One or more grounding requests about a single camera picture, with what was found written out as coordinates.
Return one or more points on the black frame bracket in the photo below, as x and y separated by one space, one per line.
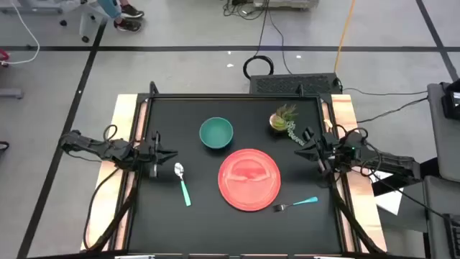
300 90
153 90

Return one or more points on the wooden table board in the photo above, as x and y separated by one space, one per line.
122 108

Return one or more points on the grey equipment case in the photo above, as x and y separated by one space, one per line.
284 3

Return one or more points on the teal bowl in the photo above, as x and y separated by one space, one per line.
216 133

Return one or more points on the white paper sheet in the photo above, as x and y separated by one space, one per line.
390 201

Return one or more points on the black diagonal frame strut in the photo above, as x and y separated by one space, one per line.
354 219
115 216

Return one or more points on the grey desk top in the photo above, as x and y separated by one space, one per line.
436 144
435 216

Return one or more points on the red clamp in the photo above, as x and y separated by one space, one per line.
3 54

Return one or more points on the person's feet in sneakers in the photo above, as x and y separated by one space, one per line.
127 25

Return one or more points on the black device with screen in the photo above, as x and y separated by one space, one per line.
451 104

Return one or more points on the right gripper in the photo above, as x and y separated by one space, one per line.
325 151

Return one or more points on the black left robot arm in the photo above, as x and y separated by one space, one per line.
108 151

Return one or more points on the potted succulent plant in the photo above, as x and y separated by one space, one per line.
279 120

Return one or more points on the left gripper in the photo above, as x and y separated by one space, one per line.
149 154

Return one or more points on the black keyboard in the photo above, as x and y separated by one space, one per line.
453 237

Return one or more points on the black perforated computer case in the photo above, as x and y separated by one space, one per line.
291 84

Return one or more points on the red-orange plate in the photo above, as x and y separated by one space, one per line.
249 180

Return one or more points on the black metal floor beam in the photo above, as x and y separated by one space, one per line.
427 171

